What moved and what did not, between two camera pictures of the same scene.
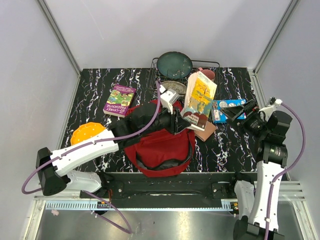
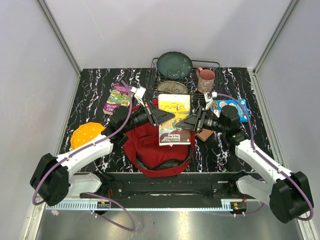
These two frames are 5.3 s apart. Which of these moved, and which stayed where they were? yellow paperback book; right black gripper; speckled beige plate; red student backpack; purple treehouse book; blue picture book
Moved: yellow paperback book; right black gripper
Stayed: blue picture book; purple treehouse book; red student backpack; speckled beige plate
